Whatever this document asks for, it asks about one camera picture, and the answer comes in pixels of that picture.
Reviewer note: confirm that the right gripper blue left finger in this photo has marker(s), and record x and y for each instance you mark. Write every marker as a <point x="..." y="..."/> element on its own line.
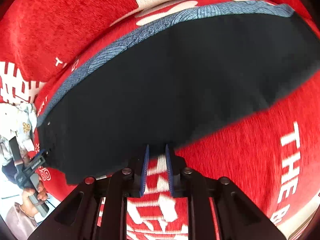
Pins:
<point x="144" y="171"/>

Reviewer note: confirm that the white floral patterned cloth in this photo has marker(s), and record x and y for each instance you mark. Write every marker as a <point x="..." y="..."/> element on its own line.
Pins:
<point x="17" y="122"/>

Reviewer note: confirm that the person's left forearm pink sleeve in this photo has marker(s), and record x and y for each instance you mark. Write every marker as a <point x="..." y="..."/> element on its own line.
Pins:
<point x="19" y="223"/>

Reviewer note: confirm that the black pants with blue waistband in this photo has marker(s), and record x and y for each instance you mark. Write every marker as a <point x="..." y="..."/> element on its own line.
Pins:
<point x="173" y="81"/>

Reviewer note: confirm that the red blanket with white lettering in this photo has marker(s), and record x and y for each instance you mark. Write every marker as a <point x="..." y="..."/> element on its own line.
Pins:
<point x="253" y="177"/>

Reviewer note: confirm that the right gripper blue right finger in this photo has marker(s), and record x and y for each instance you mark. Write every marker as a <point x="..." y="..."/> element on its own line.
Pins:
<point x="170" y="170"/>

